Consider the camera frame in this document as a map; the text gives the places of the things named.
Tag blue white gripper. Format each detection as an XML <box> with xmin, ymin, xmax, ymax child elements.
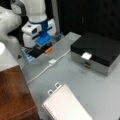
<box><xmin>33</xmin><ymin>25</ymin><xmax>54</xmax><ymax>47</ymax></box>

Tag white notebook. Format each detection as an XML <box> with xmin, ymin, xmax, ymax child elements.
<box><xmin>42</xmin><ymin>84</ymin><xmax>92</xmax><ymax>120</ymax></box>

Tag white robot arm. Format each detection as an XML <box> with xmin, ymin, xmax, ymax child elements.
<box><xmin>0</xmin><ymin>0</ymin><xmax>56</xmax><ymax>69</ymax></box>

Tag orange small object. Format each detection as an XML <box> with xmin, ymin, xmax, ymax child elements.
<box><xmin>45</xmin><ymin>48</ymin><xmax>52</xmax><ymax>54</ymax></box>

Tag small white label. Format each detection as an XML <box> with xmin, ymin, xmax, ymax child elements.
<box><xmin>82</xmin><ymin>52</ymin><xmax>92</xmax><ymax>60</ymax></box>

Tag black box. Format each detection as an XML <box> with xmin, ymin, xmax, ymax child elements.
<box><xmin>70</xmin><ymin>32</ymin><xmax>120</xmax><ymax>75</ymax></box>

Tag wooden bookshelf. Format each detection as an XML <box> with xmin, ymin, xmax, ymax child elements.
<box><xmin>0</xmin><ymin>66</ymin><xmax>40</xmax><ymax>120</ymax></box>

